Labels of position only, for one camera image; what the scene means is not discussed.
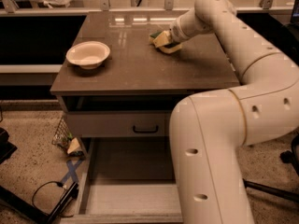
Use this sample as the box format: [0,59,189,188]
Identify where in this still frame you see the black cable on floor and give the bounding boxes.
[31,180,70,217]

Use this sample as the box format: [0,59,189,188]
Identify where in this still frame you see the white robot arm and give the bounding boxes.
[151,0,299,224]

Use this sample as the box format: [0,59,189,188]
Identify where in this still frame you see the black stand leg left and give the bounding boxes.
[0,182,78,224]

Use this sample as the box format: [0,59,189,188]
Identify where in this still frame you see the closed upper drawer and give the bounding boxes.
[65,111,170,138]

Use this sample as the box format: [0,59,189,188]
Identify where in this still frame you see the open middle drawer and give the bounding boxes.
[60,137,183,224]

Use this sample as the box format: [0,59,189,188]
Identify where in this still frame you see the green yellow sponge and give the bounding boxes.
[149,31,161,44]

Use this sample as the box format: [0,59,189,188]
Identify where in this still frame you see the black chair base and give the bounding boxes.
[243,134,299,203]

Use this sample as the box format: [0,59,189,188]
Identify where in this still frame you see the wire mesh basket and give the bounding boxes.
[51,117,84,157]

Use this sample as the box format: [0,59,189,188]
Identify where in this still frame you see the white bowl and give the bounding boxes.
[66,41,110,69]

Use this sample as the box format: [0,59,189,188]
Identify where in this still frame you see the grey drawer cabinet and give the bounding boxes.
[50,10,241,224]

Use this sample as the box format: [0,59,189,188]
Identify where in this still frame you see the blue tape cross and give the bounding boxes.
[61,159,83,184]

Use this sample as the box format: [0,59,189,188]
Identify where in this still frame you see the black drawer handle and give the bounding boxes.
[132,125,159,133]

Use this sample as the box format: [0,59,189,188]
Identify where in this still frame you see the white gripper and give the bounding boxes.
[153,14,198,54]

